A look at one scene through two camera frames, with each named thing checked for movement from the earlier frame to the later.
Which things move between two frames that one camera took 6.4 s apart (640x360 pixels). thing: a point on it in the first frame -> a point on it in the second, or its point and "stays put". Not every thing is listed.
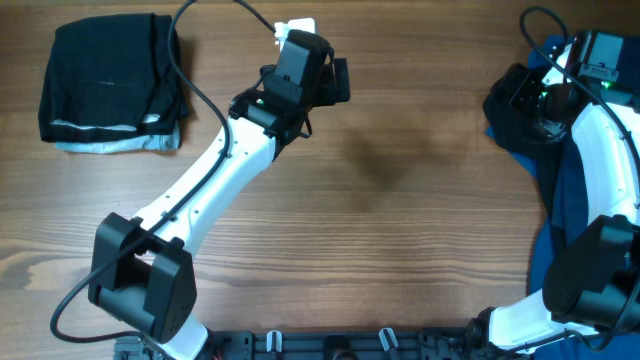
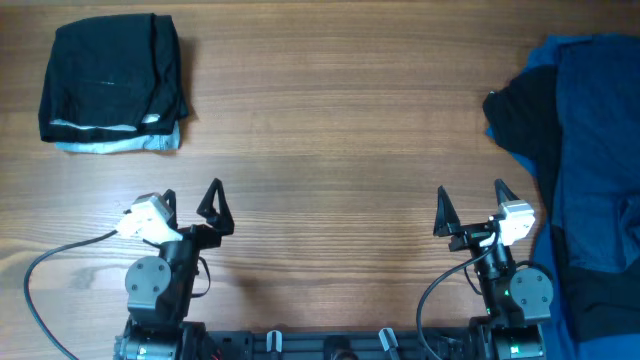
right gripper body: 531,99 -> 470,236
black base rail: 460,343 stays put
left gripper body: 325,92 -> 200,237
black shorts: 111,77 stays put
